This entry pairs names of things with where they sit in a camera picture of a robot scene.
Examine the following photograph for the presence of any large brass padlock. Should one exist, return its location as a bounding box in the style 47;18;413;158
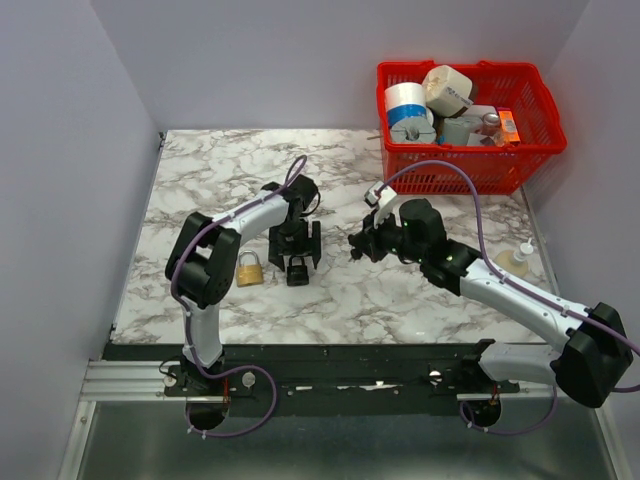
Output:
236;250;264;288

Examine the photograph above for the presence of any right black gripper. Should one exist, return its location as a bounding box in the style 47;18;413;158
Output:
349;206;426;264

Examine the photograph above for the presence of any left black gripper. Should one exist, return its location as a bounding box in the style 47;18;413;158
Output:
270;219;321;272

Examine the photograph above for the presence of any small metal can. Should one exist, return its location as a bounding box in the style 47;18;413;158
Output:
482;112;501;129

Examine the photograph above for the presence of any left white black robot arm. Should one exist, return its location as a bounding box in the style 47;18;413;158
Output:
165;175;322;396

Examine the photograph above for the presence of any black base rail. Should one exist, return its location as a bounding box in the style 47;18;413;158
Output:
102;342;551;419

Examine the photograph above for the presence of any aluminium frame rail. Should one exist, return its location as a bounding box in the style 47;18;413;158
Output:
80;361;165;402

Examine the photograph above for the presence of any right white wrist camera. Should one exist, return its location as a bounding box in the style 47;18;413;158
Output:
364;181;398;227

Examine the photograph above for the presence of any grey box in basket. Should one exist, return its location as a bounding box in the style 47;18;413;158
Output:
441;116;483;147

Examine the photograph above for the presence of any white blue tape roll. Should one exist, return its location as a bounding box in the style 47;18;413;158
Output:
384;82;427;127

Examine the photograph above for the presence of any orange small box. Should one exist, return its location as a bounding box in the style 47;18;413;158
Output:
497;107;521;145

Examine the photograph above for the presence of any beige paper roll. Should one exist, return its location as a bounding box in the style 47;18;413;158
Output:
422;65;474;117

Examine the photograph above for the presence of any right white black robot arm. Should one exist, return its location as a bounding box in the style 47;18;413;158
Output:
348;199;633;408

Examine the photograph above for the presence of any black padlock with keys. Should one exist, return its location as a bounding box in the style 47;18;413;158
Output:
286;256;310;287

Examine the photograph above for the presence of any red plastic basket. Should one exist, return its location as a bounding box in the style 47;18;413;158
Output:
376;59;567;195

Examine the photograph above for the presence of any white plastic bottle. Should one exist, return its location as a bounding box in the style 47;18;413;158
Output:
494;238;534;278

